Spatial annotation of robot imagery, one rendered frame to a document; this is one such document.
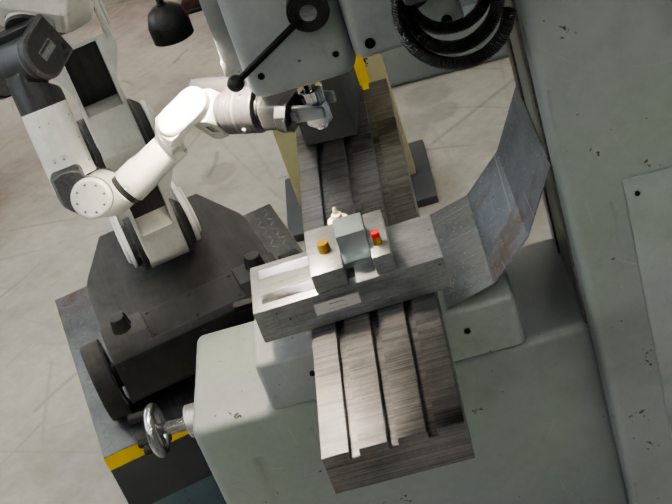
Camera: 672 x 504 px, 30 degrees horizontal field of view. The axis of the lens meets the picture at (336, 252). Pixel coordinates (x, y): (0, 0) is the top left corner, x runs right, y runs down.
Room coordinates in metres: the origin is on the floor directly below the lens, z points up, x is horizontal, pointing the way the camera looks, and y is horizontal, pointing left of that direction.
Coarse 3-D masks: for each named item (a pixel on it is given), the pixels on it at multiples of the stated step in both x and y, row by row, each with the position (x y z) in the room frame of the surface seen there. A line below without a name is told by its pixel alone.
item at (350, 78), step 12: (348, 72) 2.59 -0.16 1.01; (324, 84) 2.48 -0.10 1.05; (336, 84) 2.47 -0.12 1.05; (348, 84) 2.55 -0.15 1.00; (336, 96) 2.47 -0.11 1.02; (348, 96) 2.50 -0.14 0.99; (336, 108) 2.47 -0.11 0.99; (348, 108) 2.47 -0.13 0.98; (336, 120) 2.48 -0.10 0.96; (348, 120) 2.47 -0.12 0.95; (312, 132) 2.49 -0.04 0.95; (324, 132) 2.48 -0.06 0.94; (336, 132) 2.48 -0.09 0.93; (348, 132) 2.47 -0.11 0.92; (312, 144) 2.49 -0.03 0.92
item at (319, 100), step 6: (318, 96) 2.01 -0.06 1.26; (324, 96) 2.02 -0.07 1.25; (300, 102) 2.02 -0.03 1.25; (306, 102) 2.01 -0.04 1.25; (312, 102) 2.00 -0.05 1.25; (318, 102) 2.01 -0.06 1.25; (324, 102) 2.01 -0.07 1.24; (324, 108) 2.01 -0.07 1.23; (330, 114) 2.02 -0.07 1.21; (312, 120) 2.01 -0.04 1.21; (318, 120) 2.00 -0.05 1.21; (324, 120) 2.01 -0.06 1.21; (330, 120) 2.01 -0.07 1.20; (312, 126) 2.01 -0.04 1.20; (318, 126) 2.01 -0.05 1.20
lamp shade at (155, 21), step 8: (152, 8) 2.03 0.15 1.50; (160, 8) 2.02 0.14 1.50; (168, 8) 2.02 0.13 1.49; (176, 8) 2.02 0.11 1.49; (152, 16) 2.02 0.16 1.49; (160, 16) 2.01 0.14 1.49; (168, 16) 2.01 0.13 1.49; (176, 16) 2.01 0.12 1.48; (184, 16) 2.02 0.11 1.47; (152, 24) 2.01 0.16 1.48; (160, 24) 2.00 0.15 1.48; (168, 24) 2.00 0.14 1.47; (176, 24) 2.00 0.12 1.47; (184, 24) 2.01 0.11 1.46; (152, 32) 2.01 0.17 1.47; (160, 32) 2.00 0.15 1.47; (168, 32) 2.00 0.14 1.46; (176, 32) 2.00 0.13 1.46; (184, 32) 2.01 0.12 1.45; (192, 32) 2.02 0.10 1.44; (160, 40) 2.01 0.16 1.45; (168, 40) 2.00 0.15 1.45; (176, 40) 2.00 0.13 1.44
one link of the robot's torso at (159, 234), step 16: (144, 112) 2.66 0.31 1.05; (160, 192) 2.69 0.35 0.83; (144, 208) 2.71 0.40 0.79; (160, 208) 2.72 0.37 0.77; (176, 208) 2.75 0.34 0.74; (128, 224) 2.74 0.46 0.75; (144, 224) 2.69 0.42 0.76; (160, 224) 2.68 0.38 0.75; (176, 224) 2.68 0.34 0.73; (128, 240) 2.72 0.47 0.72; (144, 240) 2.67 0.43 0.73; (160, 240) 2.69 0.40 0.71; (176, 240) 2.70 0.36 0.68; (192, 240) 2.72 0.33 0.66; (144, 256) 2.69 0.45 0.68; (160, 256) 2.70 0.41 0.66; (176, 256) 2.72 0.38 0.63
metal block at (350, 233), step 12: (348, 216) 1.92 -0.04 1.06; (360, 216) 1.90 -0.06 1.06; (336, 228) 1.89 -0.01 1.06; (348, 228) 1.88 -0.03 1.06; (360, 228) 1.86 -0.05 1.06; (336, 240) 1.86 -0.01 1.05; (348, 240) 1.86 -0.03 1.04; (360, 240) 1.86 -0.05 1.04; (348, 252) 1.86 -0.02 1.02; (360, 252) 1.86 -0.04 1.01
